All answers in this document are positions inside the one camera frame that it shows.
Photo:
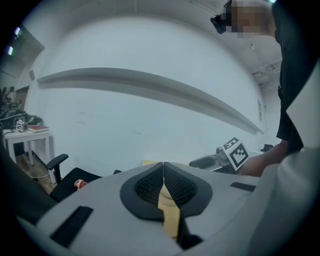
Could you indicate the spare hand-held gripper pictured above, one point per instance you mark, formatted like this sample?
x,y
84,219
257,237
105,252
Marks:
x,y
21,125

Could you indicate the red book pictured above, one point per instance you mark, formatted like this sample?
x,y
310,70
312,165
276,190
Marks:
x,y
38,128

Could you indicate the person's right forearm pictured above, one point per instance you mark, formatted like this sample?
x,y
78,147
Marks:
x,y
265,160

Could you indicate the person's head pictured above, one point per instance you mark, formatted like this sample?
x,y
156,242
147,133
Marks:
x,y
250,17

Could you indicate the round wooden box lid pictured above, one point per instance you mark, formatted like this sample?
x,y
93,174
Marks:
x,y
165,193

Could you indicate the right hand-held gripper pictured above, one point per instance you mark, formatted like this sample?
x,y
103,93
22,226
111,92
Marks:
x,y
236,155

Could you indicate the white table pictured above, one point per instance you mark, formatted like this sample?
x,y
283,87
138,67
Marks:
x,y
25,136

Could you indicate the white ceiling pipes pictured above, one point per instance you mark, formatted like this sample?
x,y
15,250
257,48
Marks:
x,y
265,70

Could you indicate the wall notice sheet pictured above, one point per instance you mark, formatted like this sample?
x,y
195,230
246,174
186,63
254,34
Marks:
x,y
260,111

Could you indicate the grey wall plate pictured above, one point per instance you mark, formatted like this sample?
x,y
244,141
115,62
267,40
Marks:
x,y
31,75

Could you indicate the ceiling light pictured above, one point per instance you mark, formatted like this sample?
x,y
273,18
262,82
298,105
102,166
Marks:
x,y
17,30
10,50

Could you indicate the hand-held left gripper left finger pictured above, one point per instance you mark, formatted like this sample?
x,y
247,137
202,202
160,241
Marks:
x,y
100,200

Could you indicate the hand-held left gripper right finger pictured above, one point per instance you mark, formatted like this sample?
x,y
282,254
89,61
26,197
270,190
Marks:
x,y
220,195

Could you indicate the black head-worn camera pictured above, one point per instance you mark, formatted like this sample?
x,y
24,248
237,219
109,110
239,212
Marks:
x,y
220,21

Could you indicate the person's black clothing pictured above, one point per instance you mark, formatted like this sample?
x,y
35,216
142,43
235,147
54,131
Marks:
x,y
290,75

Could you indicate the black office chair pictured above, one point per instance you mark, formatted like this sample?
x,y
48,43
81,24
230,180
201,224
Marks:
x,y
67,185

